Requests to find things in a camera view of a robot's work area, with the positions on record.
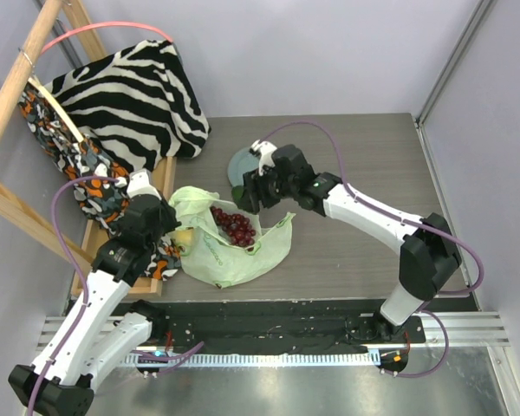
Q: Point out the dark green avocado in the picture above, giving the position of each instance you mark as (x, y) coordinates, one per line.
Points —
(237, 193)

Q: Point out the cream hanger hoop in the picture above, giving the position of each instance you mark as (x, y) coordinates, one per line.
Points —
(49, 98)

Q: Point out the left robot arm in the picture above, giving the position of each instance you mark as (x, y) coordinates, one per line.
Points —
(64, 377)

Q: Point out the red grape bunch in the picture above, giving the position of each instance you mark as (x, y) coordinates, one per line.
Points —
(235, 228)

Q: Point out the yellow lemon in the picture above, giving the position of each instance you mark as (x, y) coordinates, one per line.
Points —
(184, 239)

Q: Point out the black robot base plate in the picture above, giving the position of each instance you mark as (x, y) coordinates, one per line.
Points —
(280, 327)

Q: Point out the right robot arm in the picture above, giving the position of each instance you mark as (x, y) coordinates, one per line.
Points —
(427, 255)

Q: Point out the zebra pattern cloth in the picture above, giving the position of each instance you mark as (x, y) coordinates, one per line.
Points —
(137, 105)

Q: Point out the light blue plate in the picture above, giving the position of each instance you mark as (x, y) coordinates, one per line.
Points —
(241, 162)

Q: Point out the light green plastic bag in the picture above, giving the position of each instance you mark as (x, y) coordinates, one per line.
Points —
(212, 259)

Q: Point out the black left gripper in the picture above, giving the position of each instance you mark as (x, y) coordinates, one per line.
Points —
(157, 215)

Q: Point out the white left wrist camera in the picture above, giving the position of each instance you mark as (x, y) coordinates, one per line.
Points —
(140, 183)

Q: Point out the wooden clothes rack frame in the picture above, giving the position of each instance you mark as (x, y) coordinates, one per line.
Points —
(27, 178)

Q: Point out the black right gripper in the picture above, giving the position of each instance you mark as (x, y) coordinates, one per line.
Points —
(256, 191)

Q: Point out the slotted cable duct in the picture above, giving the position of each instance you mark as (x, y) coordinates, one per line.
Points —
(368, 359)

